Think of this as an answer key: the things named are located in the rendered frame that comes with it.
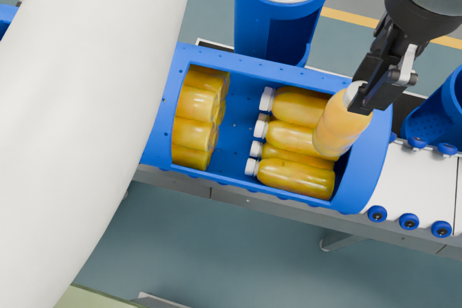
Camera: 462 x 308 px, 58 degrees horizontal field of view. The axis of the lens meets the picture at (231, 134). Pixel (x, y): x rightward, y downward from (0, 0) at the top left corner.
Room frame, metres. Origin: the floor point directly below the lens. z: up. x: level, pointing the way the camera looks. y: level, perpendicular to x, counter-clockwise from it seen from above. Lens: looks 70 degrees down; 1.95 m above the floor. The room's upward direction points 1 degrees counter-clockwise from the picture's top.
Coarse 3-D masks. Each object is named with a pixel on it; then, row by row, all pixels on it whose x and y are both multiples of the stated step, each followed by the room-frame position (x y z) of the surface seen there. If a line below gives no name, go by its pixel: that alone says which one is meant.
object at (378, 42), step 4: (388, 16) 0.26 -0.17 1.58; (388, 20) 0.26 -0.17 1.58; (384, 24) 0.26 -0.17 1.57; (388, 24) 0.26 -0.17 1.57; (384, 28) 0.26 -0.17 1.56; (380, 32) 0.27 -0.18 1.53; (384, 32) 0.26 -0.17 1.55; (380, 36) 0.27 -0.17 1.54; (384, 36) 0.26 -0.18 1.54; (376, 40) 0.27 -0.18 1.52; (380, 40) 0.26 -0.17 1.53; (384, 40) 0.26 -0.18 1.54; (372, 44) 0.28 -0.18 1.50; (376, 44) 0.27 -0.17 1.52; (380, 44) 0.26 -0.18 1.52; (372, 48) 0.27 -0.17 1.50; (376, 48) 0.27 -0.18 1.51; (380, 48) 0.27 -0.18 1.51
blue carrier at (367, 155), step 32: (0, 32) 0.54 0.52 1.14; (224, 64) 0.41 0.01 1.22; (256, 64) 0.42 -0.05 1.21; (256, 96) 0.44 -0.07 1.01; (160, 128) 0.29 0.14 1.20; (224, 128) 0.38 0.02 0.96; (384, 128) 0.27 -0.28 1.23; (160, 160) 0.24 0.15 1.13; (224, 160) 0.29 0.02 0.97; (256, 160) 0.29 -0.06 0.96; (352, 160) 0.21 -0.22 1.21; (384, 160) 0.21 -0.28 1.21; (288, 192) 0.18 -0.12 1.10; (352, 192) 0.16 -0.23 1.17
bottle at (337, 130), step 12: (336, 96) 0.26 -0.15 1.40; (324, 108) 0.26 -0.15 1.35; (336, 108) 0.24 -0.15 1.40; (324, 120) 0.24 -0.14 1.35; (336, 120) 0.22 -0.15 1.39; (348, 120) 0.22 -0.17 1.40; (360, 120) 0.22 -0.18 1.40; (324, 132) 0.23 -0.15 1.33; (336, 132) 0.21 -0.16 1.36; (348, 132) 0.21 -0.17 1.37; (360, 132) 0.21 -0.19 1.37; (324, 144) 0.22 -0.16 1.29; (336, 144) 0.21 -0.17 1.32; (348, 144) 0.21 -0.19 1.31; (336, 156) 0.21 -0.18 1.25
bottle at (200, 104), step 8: (184, 88) 0.38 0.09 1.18; (192, 88) 0.38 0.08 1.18; (184, 96) 0.36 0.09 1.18; (192, 96) 0.36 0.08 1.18; (200, 96) 0.36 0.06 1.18; (208, 96) 0.36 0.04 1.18; (216, 96) 0.37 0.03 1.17; (184, 104) 0.34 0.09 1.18; (192, 104) 0.34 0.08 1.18; (200, 104) 0.34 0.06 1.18; (208, 104) 0.34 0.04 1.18; (216, 104) 0.36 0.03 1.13; (176, 112) 0.34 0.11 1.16; (184, 112) 0.33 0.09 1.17; (192, 112) 0.33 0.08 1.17; (200, 112) 0.33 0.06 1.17; (208, 112) 0.33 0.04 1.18; (200, 120) 0.32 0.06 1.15; (208, 120) 0.32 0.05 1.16
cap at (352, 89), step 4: (360, 80) 0.26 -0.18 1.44; (352, 84) 0.26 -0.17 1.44; (356, 84) 0.26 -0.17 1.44; (360, 84) 0.26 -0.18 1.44; (348, 88) 0.25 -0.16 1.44; (352, 88) 0.25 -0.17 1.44; (356, 88) 0.25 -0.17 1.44; (348, 92) 0.24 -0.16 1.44; (352, 92) 0.24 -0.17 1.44; (356, 92) 0.24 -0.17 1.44; (348, 96) 0.24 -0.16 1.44; (352, 96) 0.24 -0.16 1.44; (348, 100) 0.23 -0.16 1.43; (348, 104) 0.23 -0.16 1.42
